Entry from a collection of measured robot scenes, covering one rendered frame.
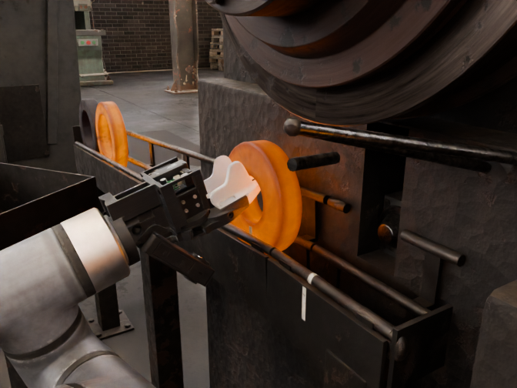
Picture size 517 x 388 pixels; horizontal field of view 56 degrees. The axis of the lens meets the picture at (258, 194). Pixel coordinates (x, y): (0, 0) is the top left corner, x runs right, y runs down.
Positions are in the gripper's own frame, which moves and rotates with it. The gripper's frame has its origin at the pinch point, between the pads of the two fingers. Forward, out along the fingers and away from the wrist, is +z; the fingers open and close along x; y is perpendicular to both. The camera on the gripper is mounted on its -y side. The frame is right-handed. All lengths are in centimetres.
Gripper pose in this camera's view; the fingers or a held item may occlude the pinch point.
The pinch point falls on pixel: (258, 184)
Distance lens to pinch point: 65.9
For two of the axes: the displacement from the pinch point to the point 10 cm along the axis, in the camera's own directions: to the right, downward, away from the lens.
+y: -2.4, -8.6, -4.5
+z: 8.2, -4.2, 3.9
